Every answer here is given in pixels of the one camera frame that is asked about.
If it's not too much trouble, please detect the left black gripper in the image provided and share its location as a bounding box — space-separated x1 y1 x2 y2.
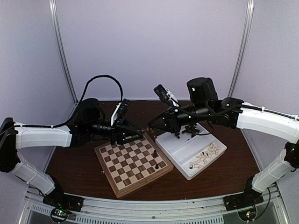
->
87 118 145 145

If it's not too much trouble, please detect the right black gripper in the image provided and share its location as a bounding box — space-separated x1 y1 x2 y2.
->
148 102 211 134

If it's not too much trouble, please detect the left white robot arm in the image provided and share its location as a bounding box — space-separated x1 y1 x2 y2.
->
0 100 170 206

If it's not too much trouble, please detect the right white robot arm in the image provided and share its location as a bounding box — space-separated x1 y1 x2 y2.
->
156 77 299 206

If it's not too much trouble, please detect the dark chess pieces pile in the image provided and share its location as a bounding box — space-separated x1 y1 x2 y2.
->
182 125 200 138

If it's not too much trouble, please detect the white chess pieces pile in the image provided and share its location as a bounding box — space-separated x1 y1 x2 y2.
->
189 144 221 169

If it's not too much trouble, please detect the wooden chessboard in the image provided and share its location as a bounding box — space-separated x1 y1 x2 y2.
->
94 133 174 198

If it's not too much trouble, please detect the white divided plastic tray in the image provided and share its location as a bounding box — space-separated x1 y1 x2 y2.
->
155 124 227 181

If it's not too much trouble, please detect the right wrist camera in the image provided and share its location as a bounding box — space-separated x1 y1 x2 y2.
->
154 84 181 107

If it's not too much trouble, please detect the aluminium frame rail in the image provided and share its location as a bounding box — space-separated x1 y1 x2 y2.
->
17 184 291 224

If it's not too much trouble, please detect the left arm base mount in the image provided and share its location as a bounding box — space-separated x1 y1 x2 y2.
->
43 194 84 212

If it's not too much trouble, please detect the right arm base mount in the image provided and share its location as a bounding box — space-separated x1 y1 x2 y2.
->
223 189 264 211

